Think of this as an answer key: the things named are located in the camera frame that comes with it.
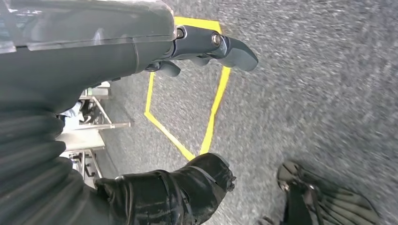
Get black robot foot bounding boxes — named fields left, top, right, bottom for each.
left=258, top=160, right=384, bottom=225

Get grey metal table frame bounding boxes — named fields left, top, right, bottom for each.
left=57, top=81, right=135, bottom=189

